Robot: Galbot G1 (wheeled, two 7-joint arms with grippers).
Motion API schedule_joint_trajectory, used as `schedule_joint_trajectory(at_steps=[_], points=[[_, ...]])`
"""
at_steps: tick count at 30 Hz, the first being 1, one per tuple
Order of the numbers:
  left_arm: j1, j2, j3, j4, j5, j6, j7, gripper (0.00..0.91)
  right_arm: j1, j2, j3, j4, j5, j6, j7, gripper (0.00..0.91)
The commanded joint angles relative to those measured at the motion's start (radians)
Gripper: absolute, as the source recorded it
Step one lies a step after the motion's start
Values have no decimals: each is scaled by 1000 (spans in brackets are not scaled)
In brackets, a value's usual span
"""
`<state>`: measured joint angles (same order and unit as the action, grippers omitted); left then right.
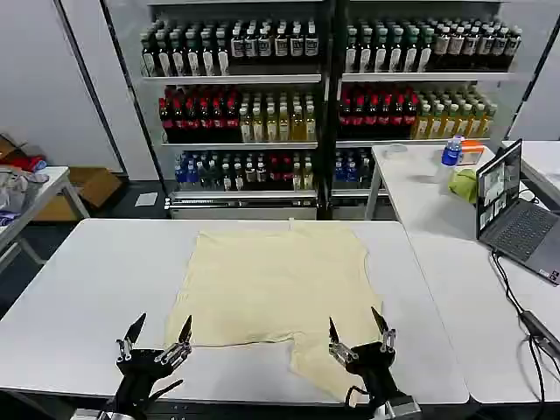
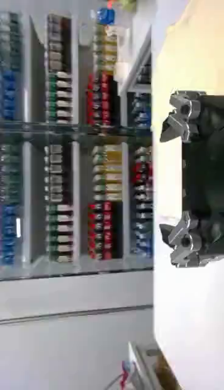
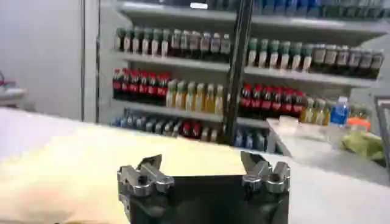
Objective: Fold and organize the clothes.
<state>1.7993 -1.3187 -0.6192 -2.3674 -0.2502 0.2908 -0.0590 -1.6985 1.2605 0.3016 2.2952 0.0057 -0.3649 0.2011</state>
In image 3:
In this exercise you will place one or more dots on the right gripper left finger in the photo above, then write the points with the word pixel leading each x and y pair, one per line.
pixel 146 178

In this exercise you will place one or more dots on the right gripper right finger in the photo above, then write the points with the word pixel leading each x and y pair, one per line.
pixel 265 176

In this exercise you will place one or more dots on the pale yellow cloth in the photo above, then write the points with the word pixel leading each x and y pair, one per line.
pixel 76 170

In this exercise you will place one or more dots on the white side table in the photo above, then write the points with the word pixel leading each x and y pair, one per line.
pixel 307 149

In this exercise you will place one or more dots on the blue label water bottle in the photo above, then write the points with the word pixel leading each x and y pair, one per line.
pixel 338 114

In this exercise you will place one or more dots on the shelf rack with bottles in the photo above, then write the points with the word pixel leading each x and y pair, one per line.
pixel 170 61
pixel 304 76

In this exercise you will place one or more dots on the orange lid box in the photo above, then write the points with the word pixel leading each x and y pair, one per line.
pixel 359 123

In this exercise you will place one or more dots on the grey laptop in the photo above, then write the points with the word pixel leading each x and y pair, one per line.
pixel 382 121

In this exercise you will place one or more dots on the white table with metal legs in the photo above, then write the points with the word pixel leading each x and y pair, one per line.
pixel 12 97

